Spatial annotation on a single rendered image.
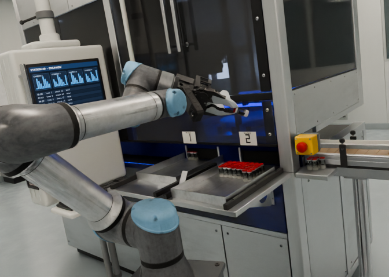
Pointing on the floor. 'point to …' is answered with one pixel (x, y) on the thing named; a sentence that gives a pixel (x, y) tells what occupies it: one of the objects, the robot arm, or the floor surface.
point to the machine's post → (285, 126)
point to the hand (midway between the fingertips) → (232, 110)
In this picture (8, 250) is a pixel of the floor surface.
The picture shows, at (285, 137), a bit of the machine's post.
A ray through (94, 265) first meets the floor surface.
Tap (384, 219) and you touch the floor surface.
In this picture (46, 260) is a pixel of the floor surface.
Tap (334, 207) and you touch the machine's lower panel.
